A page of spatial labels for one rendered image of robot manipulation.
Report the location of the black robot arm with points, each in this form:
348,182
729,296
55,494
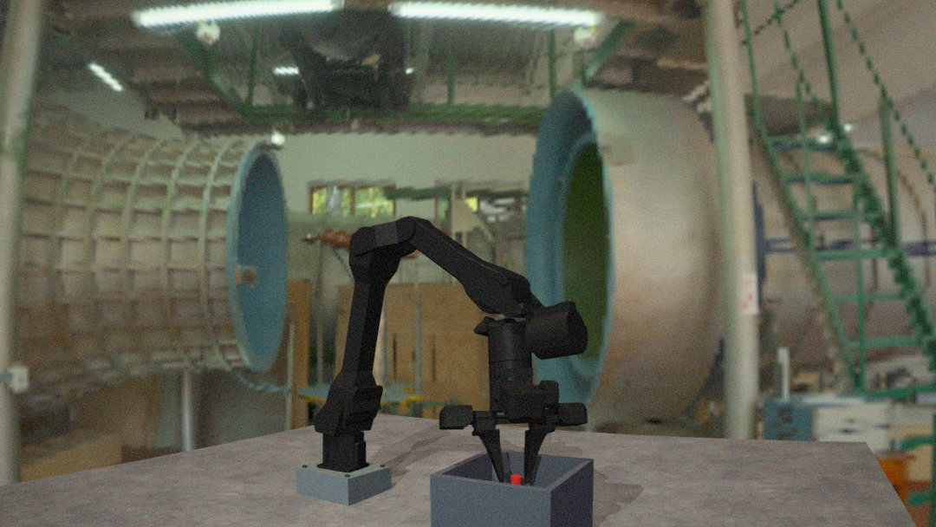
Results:
374,254

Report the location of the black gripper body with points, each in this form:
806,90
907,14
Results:
457,417

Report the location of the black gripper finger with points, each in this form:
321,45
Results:
532,441
491,440

